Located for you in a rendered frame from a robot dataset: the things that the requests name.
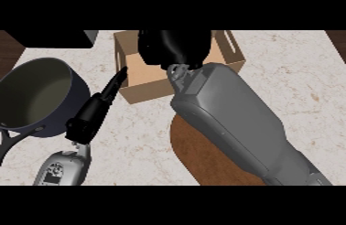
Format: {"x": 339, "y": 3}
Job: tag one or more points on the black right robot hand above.
{"x": 174, "y": 48}

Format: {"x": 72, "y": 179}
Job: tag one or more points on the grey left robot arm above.
{"x": 63, "y": 169}

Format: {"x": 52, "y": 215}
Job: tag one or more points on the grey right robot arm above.
{"x": 234, "y": 125}

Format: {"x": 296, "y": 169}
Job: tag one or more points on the cardboard box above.
{"x": 140, "y": 76}

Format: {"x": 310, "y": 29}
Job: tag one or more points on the brown wooden cutting board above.
{"x": 208, "y": 155}

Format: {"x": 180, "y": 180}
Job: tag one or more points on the black appliance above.
{"x": 52, "y": 38}

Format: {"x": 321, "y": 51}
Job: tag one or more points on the dark grey pot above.
{"x": 39, "y": 96}

